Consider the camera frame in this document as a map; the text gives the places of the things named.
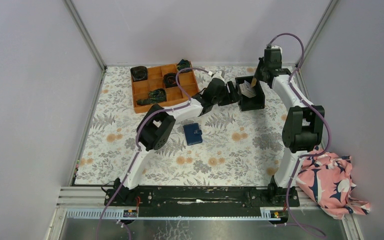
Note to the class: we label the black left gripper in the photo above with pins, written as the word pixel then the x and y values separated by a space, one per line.
pixel 229 97

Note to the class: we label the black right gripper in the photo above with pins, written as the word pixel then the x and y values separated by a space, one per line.
pixel 257 76

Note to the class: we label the gold credit card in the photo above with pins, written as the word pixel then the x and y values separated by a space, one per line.
pixel 253 82

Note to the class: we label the black plastic card bin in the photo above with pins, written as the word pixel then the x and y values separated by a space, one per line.
pixel 249 104

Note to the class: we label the blue leather card holder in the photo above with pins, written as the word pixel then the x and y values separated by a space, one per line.
pixel 193 134

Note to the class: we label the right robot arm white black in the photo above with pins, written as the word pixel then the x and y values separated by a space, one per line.
pixel 303 127

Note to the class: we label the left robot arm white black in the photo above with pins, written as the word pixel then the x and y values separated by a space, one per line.
pixel 155 128

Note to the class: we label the stack of cards in bin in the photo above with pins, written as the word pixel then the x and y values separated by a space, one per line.
pixel 247 90

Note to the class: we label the floral table mat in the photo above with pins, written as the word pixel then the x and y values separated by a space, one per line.
pixel 225 147

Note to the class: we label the green rolled belt top-right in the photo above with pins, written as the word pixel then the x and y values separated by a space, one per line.
pixel 184 66

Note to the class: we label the black rolled belt centre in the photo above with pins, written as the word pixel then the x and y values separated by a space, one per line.
pixel 170 81

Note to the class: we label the orange wooden compartment tray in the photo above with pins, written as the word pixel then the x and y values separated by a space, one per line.
pixel 187 87

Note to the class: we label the green rolled belt front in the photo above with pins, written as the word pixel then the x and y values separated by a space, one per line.
pixel 154 97

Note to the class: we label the black rolled belt top-left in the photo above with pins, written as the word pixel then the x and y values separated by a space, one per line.
pixel 139 73

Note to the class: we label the pink patterned cloth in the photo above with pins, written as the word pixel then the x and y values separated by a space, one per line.
pixel 327 180

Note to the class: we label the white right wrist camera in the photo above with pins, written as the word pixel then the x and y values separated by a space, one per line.
pixel 276 47

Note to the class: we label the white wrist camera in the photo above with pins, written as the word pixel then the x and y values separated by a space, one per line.
pixel 220 75
pixel 276 47

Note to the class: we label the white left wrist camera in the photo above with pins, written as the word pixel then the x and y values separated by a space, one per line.
pixel 220 75

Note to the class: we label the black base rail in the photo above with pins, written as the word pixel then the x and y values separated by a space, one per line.
pixel 201 201

